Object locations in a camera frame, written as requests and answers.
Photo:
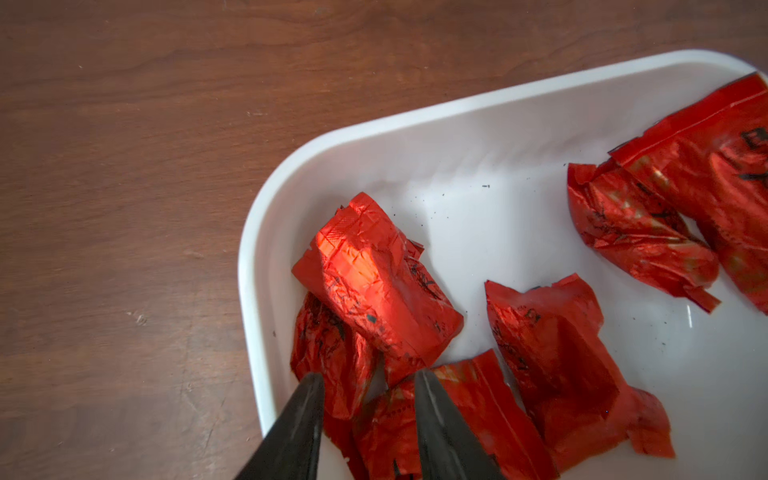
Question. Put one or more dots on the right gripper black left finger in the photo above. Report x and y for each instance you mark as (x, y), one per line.
(291, 448)

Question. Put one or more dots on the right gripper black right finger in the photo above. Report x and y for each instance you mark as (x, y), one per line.
(448, 449)

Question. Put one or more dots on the white plastic storage box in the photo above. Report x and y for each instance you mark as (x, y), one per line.
(481, 183)

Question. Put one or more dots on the red tea bag under fingers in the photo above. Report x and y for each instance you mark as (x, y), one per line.
(324, 344)

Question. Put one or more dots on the red tea bag box centre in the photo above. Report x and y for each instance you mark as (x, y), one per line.
(570, 386)

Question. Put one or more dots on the red tea bag in box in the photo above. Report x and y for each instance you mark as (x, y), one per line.
(366, 270)

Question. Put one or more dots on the red tea bag box right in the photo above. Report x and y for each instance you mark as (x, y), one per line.
(640, 233)

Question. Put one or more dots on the red tea bag far right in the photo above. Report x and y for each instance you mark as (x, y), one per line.
(709, 162)

